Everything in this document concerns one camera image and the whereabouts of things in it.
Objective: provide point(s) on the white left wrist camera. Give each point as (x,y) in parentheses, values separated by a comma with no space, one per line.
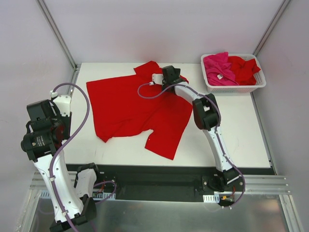
(62,102)

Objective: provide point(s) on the left white cable duct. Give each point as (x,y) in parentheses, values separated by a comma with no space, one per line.
(97,197)

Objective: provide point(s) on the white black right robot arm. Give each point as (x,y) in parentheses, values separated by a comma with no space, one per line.
(207,118)

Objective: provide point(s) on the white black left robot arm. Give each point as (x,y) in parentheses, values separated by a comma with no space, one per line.
(48,127)

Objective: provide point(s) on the right aluminium frame post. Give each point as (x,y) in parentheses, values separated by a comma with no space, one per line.
(270,28)

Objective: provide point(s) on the right white cable duct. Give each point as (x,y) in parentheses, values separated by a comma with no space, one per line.
(211,198)

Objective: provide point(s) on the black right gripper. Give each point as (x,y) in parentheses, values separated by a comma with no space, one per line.
(170,72)

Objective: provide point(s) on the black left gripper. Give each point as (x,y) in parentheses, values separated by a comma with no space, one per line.
(35,110)

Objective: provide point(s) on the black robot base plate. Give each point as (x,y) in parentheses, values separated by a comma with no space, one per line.
(160,183)

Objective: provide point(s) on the white perforated plastic basket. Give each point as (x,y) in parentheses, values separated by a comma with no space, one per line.
(260,79)

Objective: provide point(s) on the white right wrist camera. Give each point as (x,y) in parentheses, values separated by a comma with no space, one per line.
(157,79)

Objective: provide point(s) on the white cable duct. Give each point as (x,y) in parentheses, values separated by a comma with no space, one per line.
(211,198)
(97,197)

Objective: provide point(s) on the red t shirt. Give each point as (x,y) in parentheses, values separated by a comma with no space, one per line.
(244,70)
(125,106)

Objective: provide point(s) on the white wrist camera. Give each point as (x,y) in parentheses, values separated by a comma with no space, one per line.
(157,79)
(62,102)

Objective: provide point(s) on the pink t shirt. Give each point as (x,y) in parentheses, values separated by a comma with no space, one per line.
(218,70)

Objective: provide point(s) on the aluminium frame post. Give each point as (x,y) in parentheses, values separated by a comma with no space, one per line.
(270,28)
(54,28)

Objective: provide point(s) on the left aluminium frame post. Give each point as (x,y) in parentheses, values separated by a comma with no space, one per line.
(54,28)

